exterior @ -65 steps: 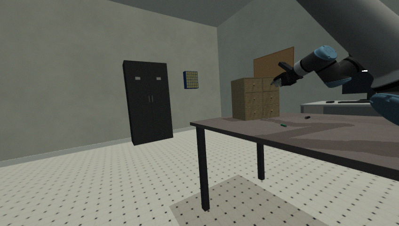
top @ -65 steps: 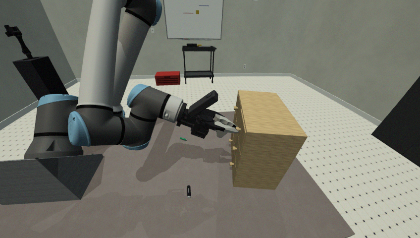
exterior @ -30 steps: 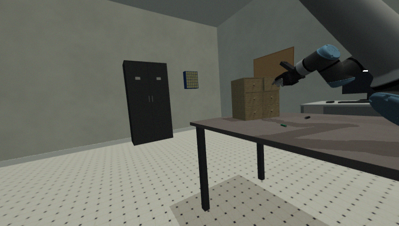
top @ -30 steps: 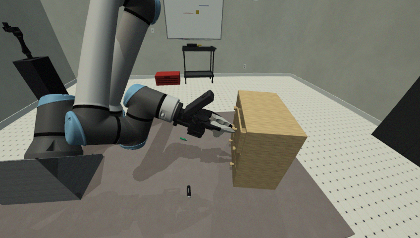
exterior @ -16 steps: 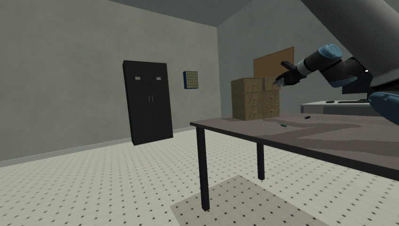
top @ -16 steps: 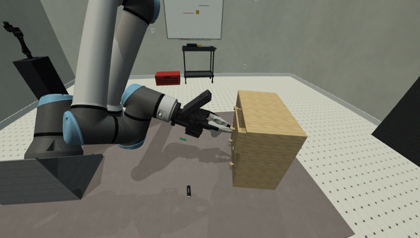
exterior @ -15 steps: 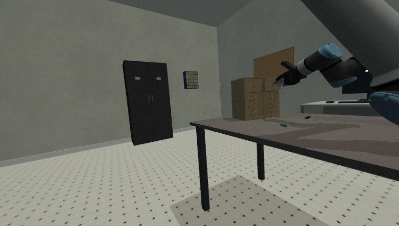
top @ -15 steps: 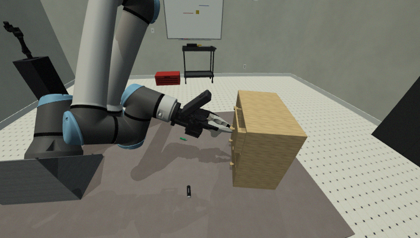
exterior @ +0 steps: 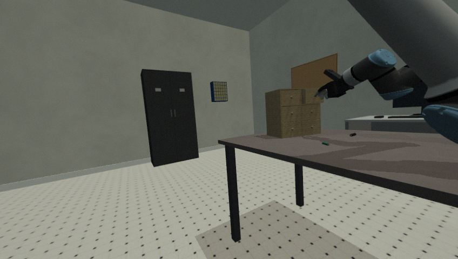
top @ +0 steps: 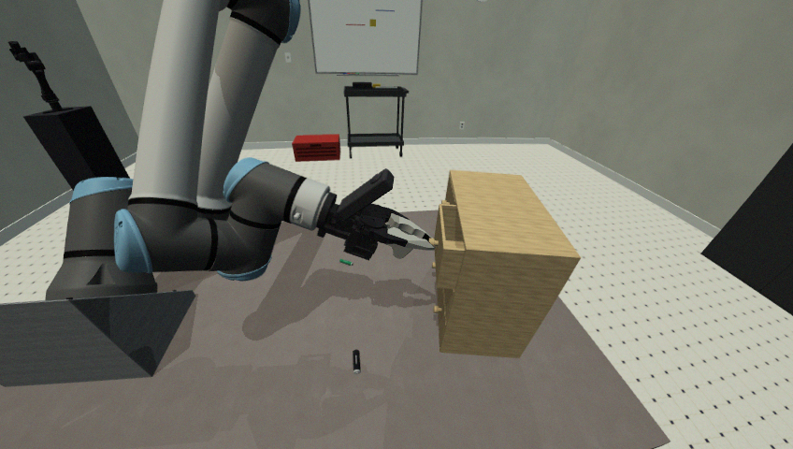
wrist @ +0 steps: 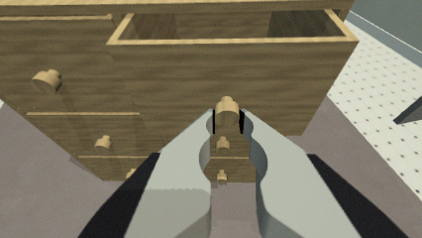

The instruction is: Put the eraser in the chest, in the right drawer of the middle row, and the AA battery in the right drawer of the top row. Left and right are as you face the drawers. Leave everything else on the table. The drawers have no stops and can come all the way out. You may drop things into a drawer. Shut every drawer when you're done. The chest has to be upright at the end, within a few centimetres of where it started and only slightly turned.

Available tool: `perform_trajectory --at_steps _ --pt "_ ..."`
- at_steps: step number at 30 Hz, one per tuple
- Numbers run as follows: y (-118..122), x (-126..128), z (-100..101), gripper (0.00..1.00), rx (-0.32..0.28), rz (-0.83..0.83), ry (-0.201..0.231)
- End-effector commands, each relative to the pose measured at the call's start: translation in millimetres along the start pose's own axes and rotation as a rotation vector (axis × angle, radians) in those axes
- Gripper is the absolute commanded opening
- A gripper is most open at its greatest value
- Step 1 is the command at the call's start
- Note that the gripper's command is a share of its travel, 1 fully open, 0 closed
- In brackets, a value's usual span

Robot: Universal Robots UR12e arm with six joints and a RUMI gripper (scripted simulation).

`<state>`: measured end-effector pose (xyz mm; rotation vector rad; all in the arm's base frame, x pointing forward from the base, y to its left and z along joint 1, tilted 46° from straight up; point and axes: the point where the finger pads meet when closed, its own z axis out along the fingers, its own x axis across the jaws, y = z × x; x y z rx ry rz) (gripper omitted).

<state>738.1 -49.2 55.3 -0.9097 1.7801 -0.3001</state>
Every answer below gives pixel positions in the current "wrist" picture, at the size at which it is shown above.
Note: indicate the wooden chest of drawers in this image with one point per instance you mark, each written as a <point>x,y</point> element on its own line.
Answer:
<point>120,8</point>

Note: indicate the wooden drawer front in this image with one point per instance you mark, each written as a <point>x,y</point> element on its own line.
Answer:
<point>278,65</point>
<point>221,145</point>
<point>64,59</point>
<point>221,169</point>
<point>91,133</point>
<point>113,167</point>

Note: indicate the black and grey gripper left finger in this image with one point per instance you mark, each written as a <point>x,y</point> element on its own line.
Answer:
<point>167,196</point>

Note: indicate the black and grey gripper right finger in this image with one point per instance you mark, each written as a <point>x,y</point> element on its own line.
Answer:
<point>301,196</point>

